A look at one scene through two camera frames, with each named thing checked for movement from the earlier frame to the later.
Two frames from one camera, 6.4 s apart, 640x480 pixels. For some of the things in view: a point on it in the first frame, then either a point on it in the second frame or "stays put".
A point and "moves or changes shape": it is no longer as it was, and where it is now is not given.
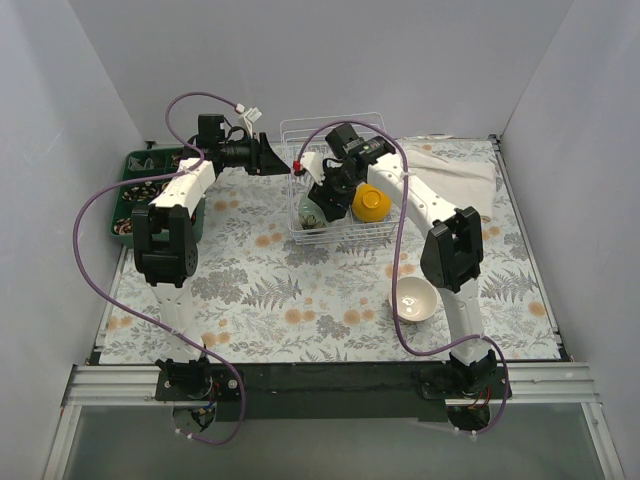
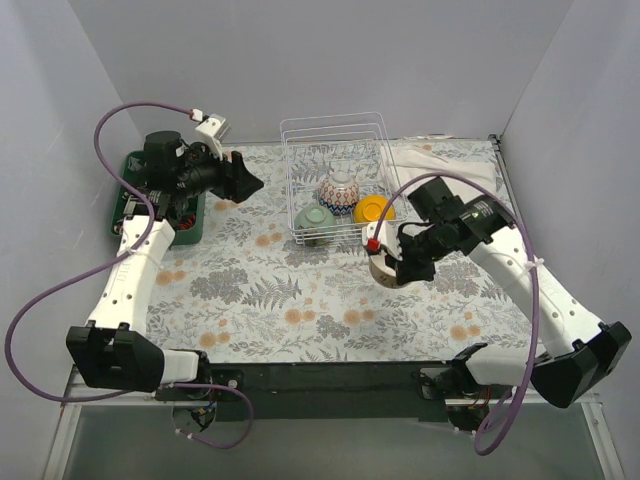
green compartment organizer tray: (144, 164) stays put
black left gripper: (255, 154) → (229, 176)
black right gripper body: (327, 193) → (415, 254)
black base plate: (334, 392) stays put
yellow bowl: (370, 204) moves or changes shape
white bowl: (416, 299) → (384, 274)
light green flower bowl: (311, 215) moves or changes shape
